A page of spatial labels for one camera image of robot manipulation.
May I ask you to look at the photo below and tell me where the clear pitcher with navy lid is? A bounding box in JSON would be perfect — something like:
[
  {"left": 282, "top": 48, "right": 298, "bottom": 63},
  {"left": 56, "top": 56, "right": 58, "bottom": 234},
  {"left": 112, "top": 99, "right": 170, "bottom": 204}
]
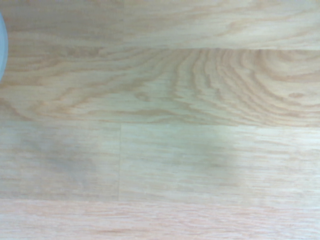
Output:
[{"left": 0, "top": 11, "right": 10, "bottom": 84}]

